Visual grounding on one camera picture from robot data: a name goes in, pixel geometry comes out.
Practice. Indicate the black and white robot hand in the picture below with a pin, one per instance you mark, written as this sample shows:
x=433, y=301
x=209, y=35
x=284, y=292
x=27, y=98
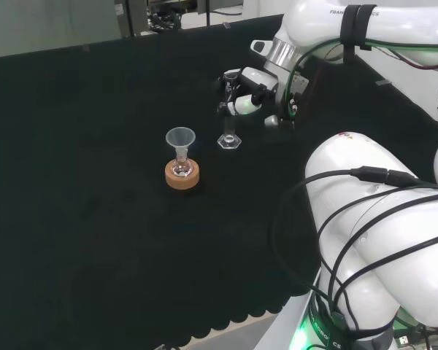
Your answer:
x=255, y=78

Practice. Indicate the small glass round-bottom flask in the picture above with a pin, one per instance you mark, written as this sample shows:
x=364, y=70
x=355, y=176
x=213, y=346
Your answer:
x=181, y=169

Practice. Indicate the silver usb plug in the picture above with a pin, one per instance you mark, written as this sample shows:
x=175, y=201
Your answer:
x=403, y=340

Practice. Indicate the clear plastic funnel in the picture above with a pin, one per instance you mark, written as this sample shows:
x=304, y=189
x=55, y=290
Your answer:
x=180, y=135

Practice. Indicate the black cloth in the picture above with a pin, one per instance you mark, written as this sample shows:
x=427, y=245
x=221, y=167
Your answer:
x=95, y=218

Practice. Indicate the clear glass graduated cylinder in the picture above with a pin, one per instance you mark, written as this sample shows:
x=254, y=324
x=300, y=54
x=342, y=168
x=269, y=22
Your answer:
x=229, y=141

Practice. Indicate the grey partition panel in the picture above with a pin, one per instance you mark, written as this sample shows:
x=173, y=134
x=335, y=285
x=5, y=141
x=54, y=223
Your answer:
x=58, y=22

